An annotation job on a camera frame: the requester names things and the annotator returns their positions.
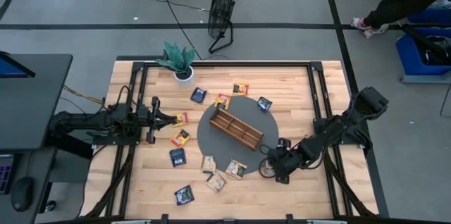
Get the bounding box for black metal bar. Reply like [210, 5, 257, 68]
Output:
[401, 23, 451, 63]

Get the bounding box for black floor fan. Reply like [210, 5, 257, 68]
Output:
[206, 0, 240, 55]

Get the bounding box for black computer mouse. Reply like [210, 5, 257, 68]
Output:
[10, 176, 35, 213]

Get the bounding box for wooden tea organizer box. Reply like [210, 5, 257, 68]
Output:
[209, 107, 265, 151]

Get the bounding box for white plant pot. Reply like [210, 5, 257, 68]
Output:
[173, 66, 196, 89]

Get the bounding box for person's shoe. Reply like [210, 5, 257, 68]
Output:
[350, 16, 371, 31]
[362, 23, 390, 39]

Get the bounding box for blue-lit computer monitor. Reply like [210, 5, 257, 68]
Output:
[0, 50, 37, 79]

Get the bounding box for silver metal bracket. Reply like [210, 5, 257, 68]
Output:
[306, 219, 348, 224]
[111, 219, 152, 224]

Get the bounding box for dark blue tea packet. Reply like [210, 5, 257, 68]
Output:
[174, 185, 195, 206]
[169, 148, 187, 168]
[190, 87, 208, 105]
[257, 97, 273, 113]

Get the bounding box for long black floor cable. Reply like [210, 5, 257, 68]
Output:
[156, 0, 203, 61]

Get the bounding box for yellow cable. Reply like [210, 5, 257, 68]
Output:
[63, 85, 104, 105]

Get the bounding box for black keyboard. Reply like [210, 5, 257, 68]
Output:
[0, 153, 17, 196]

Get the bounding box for black desk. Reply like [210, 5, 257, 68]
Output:
[0, 54, 74, 224]

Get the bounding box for green artificial plant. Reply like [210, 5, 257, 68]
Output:
[154, 40, 196, 75]

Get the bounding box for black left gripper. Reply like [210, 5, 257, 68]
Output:
[135, 96, 178, 144]

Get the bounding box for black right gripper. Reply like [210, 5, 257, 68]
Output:
[263, 138, 300, 185]

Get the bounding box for orange tea packet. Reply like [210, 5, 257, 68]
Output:
[214, 93, 232, 111]
[232, 83, 250, 97]
[172, 111, 190, 127]
[170, 128, 192, 149]

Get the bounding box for round grey woven placemat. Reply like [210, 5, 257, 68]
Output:
[196, 96, 280, 176]

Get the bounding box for blue storage bin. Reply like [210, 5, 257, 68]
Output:
[395, 26, 451, 77]
[408, 7, 451, 25]

